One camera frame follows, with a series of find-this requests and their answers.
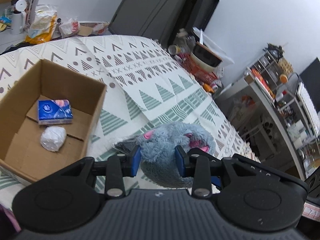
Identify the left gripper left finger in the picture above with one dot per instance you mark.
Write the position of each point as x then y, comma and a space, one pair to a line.
115, 168

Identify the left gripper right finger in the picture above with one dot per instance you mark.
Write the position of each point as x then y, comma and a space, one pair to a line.
202, 167

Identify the grey fluffy plush toy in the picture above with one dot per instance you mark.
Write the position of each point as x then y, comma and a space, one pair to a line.
157, 148

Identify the black fabric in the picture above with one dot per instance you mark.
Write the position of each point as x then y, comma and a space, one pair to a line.
125, 146

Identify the white wrapped tissue roll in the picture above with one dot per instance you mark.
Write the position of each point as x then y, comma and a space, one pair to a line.
53, 138

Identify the blue tissue pack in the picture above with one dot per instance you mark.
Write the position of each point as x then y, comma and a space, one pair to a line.
54, 112

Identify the patterned white green blanket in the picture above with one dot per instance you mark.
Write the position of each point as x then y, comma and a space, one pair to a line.
145, 88

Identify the brown cardboard box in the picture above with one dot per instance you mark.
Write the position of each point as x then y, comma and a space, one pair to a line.
21, 151

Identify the red plastic basket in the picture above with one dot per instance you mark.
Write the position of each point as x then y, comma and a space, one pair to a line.
190, 66

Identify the white desk with shelves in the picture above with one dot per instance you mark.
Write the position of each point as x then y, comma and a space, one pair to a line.
272, 120

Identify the black and cream bowl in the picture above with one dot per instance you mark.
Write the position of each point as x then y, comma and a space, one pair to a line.
205, 58

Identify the small drawer organizer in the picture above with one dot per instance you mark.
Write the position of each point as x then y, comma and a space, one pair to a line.
266, 65

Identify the white keyboard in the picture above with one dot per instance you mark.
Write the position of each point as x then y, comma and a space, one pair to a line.
309, 108

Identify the white red plastic bag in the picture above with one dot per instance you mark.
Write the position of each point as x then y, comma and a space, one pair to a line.
69, 28

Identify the dark cabinet door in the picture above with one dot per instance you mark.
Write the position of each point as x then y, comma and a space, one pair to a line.
161, 19

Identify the yellow white snack bag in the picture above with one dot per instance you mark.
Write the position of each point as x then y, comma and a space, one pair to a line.
43, 25

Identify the white kettle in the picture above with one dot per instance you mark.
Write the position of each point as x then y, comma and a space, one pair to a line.
18, 18

